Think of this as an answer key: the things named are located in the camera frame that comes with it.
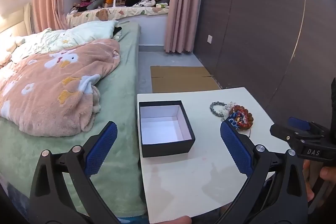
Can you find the white black spotted plush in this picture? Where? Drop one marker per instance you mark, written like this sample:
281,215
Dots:
144,2

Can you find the white wall socket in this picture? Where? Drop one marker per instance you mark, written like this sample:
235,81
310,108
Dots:
210,39

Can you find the black jewelry box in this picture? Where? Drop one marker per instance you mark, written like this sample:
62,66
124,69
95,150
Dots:
168,149

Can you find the flat cardboard sheet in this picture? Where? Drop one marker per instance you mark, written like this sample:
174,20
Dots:
181,79

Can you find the pile of plush toys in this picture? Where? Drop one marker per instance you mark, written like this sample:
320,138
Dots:
92,5

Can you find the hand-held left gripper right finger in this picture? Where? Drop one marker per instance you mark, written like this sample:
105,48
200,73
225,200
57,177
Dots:
236,148

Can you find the pink duck print blanket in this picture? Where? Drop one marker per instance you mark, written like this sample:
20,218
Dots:
52,87

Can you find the white printed quilt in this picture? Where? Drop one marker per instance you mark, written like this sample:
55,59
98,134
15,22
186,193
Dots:
34,43

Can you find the person's right hand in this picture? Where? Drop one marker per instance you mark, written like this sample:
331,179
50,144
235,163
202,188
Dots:
329,174

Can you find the beige headboard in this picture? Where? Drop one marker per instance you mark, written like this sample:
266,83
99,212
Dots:
15,24

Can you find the pale green pillow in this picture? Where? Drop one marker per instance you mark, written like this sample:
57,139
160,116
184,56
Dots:
92,29

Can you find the person's leg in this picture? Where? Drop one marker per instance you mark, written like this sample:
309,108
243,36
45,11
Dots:
181,220

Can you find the bear print window cushion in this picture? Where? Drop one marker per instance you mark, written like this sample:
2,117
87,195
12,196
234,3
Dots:
105,14

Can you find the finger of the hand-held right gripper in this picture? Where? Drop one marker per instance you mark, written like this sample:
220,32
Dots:
284,133
299,123

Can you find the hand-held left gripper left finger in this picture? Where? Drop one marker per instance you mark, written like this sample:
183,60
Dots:
102,148

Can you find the green bed sheet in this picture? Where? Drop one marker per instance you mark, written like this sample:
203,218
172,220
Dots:
118,98

